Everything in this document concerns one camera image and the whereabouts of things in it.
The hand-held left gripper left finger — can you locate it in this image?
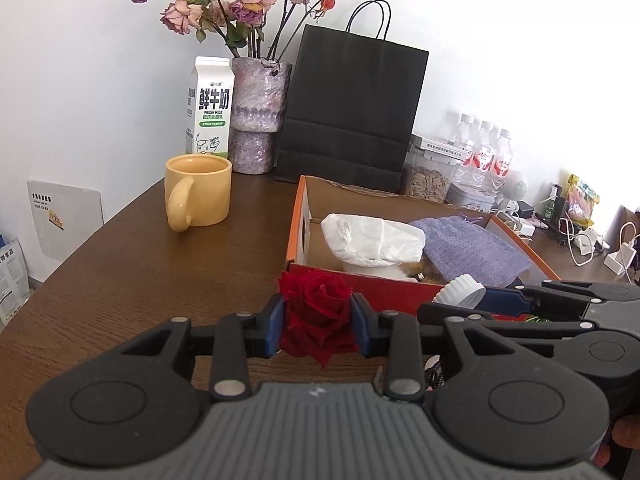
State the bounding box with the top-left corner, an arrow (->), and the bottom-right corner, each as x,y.
120,294 -> 286,401

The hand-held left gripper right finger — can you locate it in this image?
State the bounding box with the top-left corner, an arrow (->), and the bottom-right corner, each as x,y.
350,292 -> 505,404

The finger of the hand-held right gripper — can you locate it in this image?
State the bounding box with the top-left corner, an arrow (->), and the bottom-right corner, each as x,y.
417,302 -> 596,343
480,280 -> 640,318

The red rose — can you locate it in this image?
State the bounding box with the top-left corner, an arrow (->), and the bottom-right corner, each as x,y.
276,269 -> 362,368

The wide white lid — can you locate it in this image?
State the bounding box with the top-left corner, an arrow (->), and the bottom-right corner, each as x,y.
432,274 -> 487,307

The purple fabric drawstring pouch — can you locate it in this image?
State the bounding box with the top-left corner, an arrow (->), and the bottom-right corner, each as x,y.
409,215 -> 532,285

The white plastic bag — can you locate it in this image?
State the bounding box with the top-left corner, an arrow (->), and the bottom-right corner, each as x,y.
320,212 -> 427,268

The orange cardboard box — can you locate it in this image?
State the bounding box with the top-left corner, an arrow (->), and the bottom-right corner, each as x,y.
285,175 -> 563,321

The person's right hand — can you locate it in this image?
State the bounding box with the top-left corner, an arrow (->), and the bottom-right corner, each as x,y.
592,417 -> 640,467

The white charger on power strip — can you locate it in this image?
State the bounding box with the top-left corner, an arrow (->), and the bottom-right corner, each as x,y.
602,242 -> 638,276

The black electronic device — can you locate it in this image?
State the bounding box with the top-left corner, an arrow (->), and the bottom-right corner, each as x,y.
542,185 -> 566,231

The printed tin box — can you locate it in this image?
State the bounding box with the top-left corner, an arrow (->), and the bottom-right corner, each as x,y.
445,182 -> 496,213

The white robot speaker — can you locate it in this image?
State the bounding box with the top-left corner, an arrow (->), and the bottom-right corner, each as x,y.
502,170 -> 531,211

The yellow snack bag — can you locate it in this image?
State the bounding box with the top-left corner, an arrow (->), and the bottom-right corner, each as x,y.
565,174 -> 601,228

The clear water bottle red label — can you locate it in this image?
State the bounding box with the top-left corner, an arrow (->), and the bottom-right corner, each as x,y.
447,114 -> 475,151
482,128 -> 513,201
460,120 -> 495,196

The clear seed container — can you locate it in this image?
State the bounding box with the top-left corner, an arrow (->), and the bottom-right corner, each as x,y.
400,135 -> 463,204

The yellow mug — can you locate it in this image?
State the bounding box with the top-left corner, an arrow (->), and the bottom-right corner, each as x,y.
165,154 -> 233,232

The flat white box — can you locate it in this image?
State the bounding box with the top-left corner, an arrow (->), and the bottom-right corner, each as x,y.
422,137 -> 476,156

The black paper bag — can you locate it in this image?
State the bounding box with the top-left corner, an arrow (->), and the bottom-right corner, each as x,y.
274,0 -> 430,193

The purple textured vase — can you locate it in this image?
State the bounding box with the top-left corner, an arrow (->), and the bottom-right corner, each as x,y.
229,56 -> 293,175

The white green milk carton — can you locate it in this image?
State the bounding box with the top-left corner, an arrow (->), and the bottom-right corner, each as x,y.
184,56 -> 235,158

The printed paper stack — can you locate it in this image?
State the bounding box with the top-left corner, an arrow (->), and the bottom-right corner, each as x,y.
0,232 -> 31,331

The grey braided cable coil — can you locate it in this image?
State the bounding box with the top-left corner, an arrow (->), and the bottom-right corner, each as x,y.
424,355 -> 446,391

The white charger cable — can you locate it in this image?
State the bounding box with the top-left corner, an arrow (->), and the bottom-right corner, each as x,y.
619,221 -> 640,251

